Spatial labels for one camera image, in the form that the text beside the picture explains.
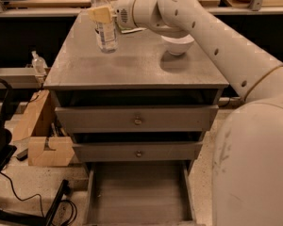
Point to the green snack bag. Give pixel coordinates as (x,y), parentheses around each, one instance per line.
(133,30)

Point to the black chair frame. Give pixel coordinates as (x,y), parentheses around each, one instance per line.
(6,152)

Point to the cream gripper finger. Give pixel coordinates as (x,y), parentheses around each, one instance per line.
(100,14)

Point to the light wooden crate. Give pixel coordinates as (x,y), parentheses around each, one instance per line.
(44,150)

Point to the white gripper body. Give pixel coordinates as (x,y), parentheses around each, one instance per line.
(123,13)

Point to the grey middle drawer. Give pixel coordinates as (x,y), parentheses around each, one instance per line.
(139,151)

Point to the grey drawer cabinet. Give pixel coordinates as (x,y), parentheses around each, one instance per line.
(140,73)

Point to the grey open bottom drawer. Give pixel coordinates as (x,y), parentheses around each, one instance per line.
(147,193)

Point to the clear plastic water bottle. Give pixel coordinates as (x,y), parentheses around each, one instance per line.
(105,33)

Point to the grey top drawer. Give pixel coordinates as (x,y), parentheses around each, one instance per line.
(122,119)

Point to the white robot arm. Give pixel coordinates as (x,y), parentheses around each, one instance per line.
(247,167)

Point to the white ceramic bowl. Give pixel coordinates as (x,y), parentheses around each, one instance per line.
(178,46)

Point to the clear sanitizer bottle left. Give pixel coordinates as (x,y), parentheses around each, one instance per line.
(38,63)

